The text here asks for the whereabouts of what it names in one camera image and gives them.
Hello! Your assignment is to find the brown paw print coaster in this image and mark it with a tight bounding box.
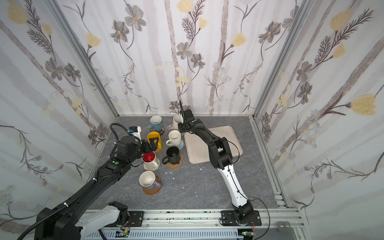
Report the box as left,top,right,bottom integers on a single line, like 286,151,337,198
166,154,184,170

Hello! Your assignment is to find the woven multicolour round coaster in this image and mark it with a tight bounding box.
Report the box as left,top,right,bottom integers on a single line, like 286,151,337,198
144,159,160,172

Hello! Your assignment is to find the blue mug white inside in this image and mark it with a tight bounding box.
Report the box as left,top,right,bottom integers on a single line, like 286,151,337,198
148,115,164,131

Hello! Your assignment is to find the pink flower coaster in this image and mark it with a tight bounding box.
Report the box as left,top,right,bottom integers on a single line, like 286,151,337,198
167,125,179,132

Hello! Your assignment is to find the yellow mug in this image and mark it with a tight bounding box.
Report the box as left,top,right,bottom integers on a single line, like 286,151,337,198
147,132,163,153

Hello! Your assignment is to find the dark brown round coaster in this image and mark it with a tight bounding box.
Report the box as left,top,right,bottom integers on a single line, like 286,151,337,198
151,128,165,136

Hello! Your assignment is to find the black mug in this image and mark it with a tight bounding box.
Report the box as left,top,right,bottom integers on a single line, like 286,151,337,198
162,146,181,165

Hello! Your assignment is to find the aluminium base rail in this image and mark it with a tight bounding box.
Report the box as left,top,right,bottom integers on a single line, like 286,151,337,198
76,206,310,240

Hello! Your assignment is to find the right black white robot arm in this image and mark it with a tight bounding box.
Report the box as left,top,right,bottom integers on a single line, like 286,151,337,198
178,109,259,224

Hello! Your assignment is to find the lavender mug white inside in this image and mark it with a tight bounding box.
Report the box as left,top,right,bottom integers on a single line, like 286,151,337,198
139,171,162,191

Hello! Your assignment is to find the grey round felt coaster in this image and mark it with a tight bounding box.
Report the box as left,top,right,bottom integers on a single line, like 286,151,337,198
178,140,185,150

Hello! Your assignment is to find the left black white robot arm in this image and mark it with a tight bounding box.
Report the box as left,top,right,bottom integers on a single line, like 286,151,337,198
19,123,159,240

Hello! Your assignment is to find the white mug red inside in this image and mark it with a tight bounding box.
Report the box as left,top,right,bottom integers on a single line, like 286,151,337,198
142,152,159,165

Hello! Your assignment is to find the white slotted cable duct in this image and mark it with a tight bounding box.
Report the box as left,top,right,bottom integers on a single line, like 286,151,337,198
103,229,244,240

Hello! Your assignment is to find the beige serving tray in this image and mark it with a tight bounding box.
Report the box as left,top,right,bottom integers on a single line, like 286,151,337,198
184,126,244,165

